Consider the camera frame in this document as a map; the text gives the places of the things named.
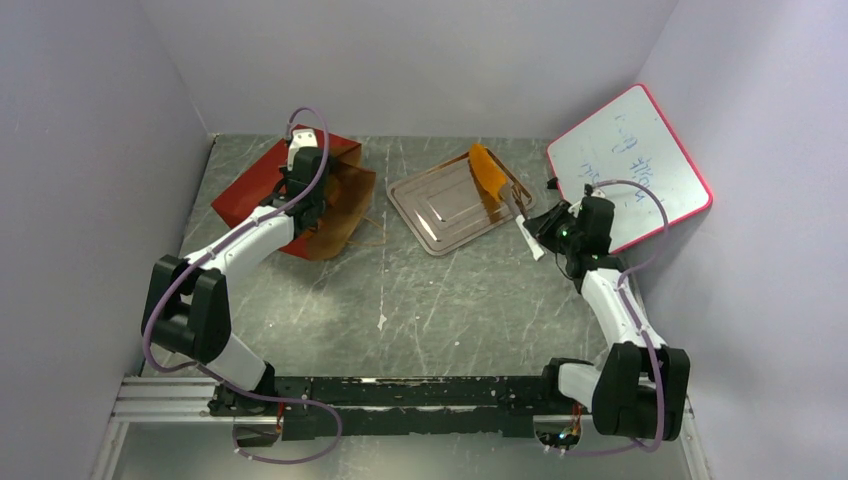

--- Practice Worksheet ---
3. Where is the pink framed whiteboard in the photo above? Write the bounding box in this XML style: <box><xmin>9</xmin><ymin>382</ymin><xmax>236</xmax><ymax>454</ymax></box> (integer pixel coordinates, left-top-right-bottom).
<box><xmin>547</xmin><ymin>84</ymin><xmax>713</xmax><ymax>253</ymax></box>

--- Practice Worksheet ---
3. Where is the silver metal tray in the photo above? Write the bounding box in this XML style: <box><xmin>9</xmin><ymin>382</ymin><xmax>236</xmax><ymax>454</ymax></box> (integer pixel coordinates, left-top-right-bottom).
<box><xmin>387</xmin><ymin>153</ymin><xmax>515</xmax><ymax>257</ymax></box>

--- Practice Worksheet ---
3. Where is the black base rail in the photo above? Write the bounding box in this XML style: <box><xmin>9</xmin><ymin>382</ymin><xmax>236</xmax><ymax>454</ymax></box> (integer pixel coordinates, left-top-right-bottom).
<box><xmin>208</xmin><ymin>359</ymin><xmax>587</xmax><ymax>448</ymax></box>

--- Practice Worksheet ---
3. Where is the long orange fake bread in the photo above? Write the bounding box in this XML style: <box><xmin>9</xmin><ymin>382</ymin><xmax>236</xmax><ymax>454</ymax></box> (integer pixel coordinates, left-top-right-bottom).
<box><xmin>468</xmin><ymin>143</ymin><xmax>510</xmax><ymax>202</ymax></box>

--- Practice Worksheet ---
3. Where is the metal tongs white handle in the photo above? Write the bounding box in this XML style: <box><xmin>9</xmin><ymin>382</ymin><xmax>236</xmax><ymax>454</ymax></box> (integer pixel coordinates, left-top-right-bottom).
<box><xmin>498</xmin><ymin>183</ymin><xmax>545</xmax><ymax>261</ymax></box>

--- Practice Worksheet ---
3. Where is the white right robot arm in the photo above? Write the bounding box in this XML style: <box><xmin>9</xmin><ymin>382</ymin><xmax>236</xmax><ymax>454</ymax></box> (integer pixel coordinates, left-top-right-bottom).
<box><xmin>521</xmin><ymin>196</ymin><xmax>691</xmax><ymax>446</ymax></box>

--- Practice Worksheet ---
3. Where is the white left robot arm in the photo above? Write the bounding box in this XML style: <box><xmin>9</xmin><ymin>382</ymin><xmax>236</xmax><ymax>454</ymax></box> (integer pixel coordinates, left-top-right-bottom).
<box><xmin>141</xmin><ymin>147</ymin><xmax>334</xmax><ymax>416</ymax></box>

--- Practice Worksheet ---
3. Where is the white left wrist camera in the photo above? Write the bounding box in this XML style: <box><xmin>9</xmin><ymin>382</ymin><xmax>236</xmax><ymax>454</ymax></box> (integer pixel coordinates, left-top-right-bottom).
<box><xmin>286</xmin><ymin>128</ymin><xmax>319</xmax><ymax>170</ymax></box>

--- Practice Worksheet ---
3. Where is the red paper bag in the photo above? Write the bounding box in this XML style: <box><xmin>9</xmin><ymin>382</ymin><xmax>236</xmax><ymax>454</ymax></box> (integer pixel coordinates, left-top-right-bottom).
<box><xmin>211</xmin><ymin>133</ymin><xmax>376</xmax><ymax>261</ymax></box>

